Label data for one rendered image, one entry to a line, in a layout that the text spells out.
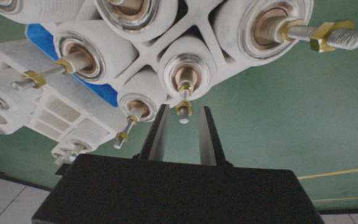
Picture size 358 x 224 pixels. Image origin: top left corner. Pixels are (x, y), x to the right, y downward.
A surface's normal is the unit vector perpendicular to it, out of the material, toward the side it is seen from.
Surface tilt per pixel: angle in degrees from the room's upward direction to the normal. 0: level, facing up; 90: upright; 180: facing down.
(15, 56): 90
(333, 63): 0
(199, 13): 0
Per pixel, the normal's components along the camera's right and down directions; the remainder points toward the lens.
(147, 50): -0.07, 0.66
